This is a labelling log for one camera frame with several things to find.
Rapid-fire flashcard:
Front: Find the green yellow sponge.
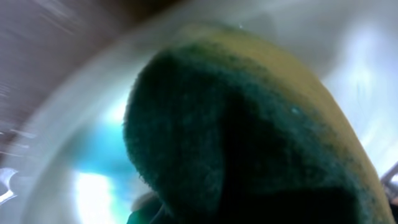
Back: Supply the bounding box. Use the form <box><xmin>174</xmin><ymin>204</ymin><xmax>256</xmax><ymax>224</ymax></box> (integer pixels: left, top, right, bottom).
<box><xmin>124</xmin><ymin>24</ymin><xmax>394</xmax><ymax>223</ymax></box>

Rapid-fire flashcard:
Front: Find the white plate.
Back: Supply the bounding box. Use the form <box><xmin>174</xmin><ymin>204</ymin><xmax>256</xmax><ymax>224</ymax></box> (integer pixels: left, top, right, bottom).
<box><xmin>1</xmin><ymin>1</ymin><xmax>397</xmax><ymax>223</ymax></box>

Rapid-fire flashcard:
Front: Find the dark brown serving tray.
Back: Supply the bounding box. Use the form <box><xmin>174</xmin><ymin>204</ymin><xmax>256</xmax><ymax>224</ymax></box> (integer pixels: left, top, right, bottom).
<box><xmin>1</xmin><ymin>0</ymin><xmax>178</xmax><ymax>158</ymax></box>

